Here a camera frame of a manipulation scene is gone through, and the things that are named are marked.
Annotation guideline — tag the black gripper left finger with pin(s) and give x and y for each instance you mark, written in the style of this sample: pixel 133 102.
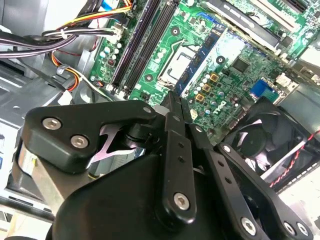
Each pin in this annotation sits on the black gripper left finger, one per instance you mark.
pixel 62 150

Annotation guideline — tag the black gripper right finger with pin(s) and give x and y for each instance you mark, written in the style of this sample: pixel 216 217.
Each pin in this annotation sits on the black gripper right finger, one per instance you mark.
pixel 225 172

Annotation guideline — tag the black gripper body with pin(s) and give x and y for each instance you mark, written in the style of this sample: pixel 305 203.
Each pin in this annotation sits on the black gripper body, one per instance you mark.
pixel 112 205

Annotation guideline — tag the RAM stick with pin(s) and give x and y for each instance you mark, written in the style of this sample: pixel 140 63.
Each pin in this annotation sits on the RAM stick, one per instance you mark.
pixel 200 60

